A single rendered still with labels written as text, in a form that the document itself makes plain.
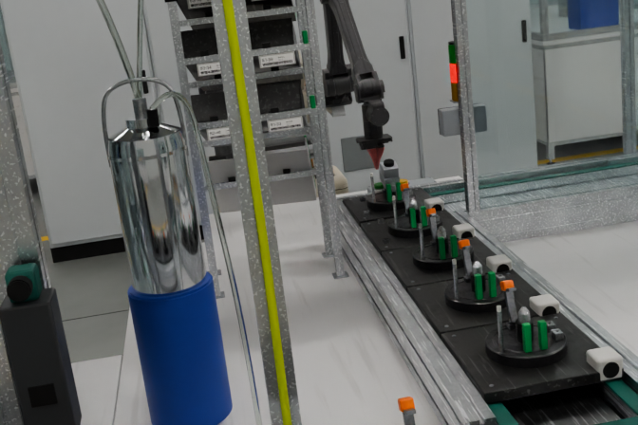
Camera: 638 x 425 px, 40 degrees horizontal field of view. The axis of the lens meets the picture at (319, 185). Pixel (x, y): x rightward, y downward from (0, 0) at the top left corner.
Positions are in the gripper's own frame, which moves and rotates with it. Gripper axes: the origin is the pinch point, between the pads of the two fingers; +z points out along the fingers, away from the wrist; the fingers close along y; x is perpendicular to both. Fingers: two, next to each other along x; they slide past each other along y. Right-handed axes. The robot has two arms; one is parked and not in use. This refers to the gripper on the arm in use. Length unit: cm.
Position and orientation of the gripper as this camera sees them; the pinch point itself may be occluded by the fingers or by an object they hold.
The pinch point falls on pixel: (376, 166)
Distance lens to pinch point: 267.7
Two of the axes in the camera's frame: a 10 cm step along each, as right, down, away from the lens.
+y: 9.8, -1.4, 1.3
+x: -1.6, -2.4, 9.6
